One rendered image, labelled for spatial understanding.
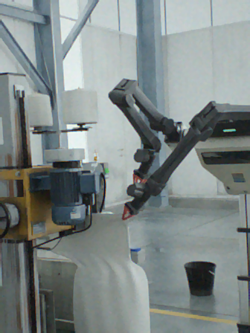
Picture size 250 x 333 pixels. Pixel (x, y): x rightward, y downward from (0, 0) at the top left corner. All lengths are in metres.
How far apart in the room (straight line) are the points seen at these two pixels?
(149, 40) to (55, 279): 8.63
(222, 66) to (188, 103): 0.97
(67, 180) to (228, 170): 0.91
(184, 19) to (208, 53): 0.89
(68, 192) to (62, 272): 1.07
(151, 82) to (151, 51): 0.61
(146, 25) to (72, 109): 9.20
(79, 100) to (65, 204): 0.47
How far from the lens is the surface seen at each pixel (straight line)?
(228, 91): 10.93
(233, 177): 2.85
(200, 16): 11.37
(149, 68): 11.43
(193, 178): 11.23
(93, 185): 2.32
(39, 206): 2.45
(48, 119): 2.62
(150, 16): 11.57
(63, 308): 3.37
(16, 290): 2.50
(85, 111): 2.43
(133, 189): 2.47
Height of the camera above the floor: 1.43
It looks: 3 degrees down
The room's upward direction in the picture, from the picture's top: 3 degrees counter-clockwise
